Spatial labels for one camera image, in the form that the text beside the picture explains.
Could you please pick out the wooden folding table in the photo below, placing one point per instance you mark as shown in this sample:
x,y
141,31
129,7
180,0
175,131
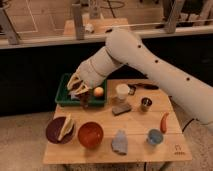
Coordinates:
x,y
136,124

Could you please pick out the yellow banana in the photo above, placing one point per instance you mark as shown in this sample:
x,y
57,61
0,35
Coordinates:
x,y
67,127

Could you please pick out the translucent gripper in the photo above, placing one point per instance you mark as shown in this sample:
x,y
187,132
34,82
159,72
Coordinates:
x,y
88,75

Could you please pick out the black handled tool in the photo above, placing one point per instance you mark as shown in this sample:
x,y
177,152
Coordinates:
x,y
147,86

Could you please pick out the dark purple grapes bunch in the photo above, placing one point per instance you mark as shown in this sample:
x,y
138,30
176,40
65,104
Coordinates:
x,y
84,99

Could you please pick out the green plastic tray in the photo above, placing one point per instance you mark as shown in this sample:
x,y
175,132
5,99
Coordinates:
x,y
64,99

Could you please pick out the wooden background table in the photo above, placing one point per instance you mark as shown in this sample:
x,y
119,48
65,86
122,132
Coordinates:
x,y
96,26

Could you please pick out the orange fruit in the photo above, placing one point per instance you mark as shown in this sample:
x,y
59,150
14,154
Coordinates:
x,y
98,92

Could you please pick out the grey-blue sponge in tray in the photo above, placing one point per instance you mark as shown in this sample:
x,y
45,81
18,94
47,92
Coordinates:
x,y
73,96

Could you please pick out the orange-red bowl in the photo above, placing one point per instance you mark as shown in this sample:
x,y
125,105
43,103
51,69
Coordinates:
x,y
90,135

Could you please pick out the white cup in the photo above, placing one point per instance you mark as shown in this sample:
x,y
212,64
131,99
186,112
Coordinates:
x,y
122,91

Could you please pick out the blue crumpled cloth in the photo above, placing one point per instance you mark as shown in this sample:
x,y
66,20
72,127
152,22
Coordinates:
x,y
119,143

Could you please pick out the grey rectangular block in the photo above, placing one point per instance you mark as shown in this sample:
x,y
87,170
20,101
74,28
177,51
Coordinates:
x,y
121,108

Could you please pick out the dark metal cup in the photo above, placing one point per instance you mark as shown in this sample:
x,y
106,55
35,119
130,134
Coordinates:
x,y
145,104

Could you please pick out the purple bowl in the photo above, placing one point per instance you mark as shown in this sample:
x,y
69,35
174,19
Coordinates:
x,y
53,131

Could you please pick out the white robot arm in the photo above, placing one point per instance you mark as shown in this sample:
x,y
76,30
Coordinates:
x,y
123,47

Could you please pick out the light blue mug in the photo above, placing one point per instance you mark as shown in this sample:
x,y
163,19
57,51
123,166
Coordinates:
x,y
154,137

